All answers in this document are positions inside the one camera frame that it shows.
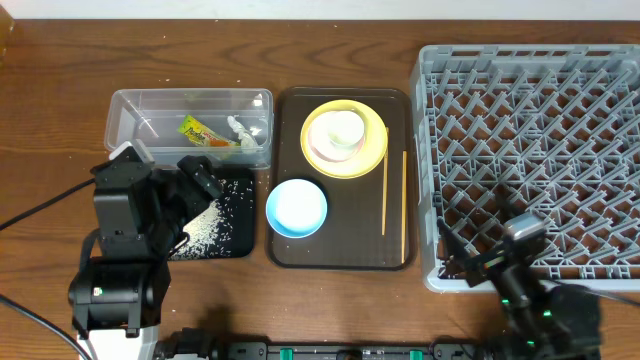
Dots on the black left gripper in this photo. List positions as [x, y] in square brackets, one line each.
[178, 188]

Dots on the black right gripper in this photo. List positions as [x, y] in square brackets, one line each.
[480, 263]

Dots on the yellow green snack wrapper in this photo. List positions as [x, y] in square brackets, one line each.
[201, 135]

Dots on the light blue bowl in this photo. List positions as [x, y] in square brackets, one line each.
[296, 208]

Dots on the wooden chopstick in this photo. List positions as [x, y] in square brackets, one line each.
[385, 187]
[404, 207]

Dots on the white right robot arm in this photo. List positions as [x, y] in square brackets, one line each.
[558, 323]

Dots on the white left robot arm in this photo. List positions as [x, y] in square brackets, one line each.
[123, 275]

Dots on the grey dishwasher rack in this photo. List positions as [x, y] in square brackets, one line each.
[553, 127]

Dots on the clear plastic bin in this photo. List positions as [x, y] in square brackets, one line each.
[154, 115]

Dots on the spilled rice pile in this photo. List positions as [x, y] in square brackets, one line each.
[205, 235]

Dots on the black tray bin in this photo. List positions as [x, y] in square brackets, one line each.
[240, 235]

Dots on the dark brown serving tray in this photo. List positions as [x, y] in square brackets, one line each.
[350, 238]

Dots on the yellow plate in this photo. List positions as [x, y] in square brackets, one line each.
[369, 155]

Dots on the white cup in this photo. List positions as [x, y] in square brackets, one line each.
[345, 129]

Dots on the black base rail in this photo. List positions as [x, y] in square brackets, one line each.
[199, 344]

